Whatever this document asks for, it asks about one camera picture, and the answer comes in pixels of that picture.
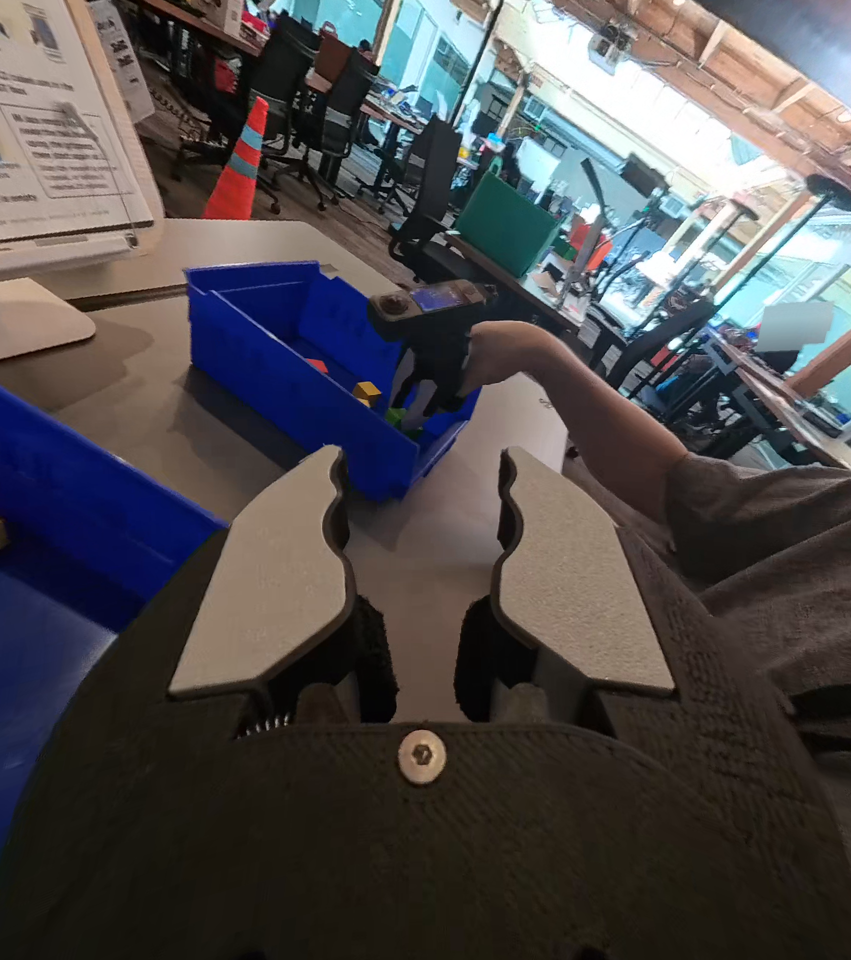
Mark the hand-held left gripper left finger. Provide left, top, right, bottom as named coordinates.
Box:
left=167, top=444, right=358, bottom=702

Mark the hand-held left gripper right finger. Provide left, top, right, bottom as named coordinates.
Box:
left=491, top=446, right=676, bottom=695

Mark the blue plastic bin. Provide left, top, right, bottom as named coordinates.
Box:
left=184, top=260, right=483, bottom=502
left=0, top=356, right=228, bottom=960

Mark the person's right forearm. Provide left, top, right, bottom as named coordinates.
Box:
left=538, top=341, right=689, bottom=522

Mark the person's right hand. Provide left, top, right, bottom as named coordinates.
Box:
left=459, top=321, right=569, bottom=399

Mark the green storage box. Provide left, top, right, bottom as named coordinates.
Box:
left=455, top=172, right=562, bottom=279

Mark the black office chair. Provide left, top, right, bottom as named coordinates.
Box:
left=305, top=48, right=382, bottom=211
left=245, top=15, right=322, bottom=211
left=590, top=300, right=719, bottom=391
left=388, top=116, right=472, bottom=282

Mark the red plastic bin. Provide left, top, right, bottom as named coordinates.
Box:
left=568, top=221, right=614, bottom=271

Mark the orange striped traffic cone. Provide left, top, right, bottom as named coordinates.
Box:
left=202, top=96, right=271, bottom=221

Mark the white board stand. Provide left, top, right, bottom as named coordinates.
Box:
left=0, top=228, right=140, bottom=367

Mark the wooden table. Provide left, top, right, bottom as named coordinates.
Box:
left=136, top=0, right=427, bottom=136

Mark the hanging laminated card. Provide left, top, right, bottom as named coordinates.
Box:
left=88, top=0, right=155, bottom=125

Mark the printed instruction sheet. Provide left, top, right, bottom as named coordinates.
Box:
left=0, top=0, right=154, bottom=249

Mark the black rectangular duct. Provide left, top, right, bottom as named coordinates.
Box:
left=695, top=0, right=851, bottom=144

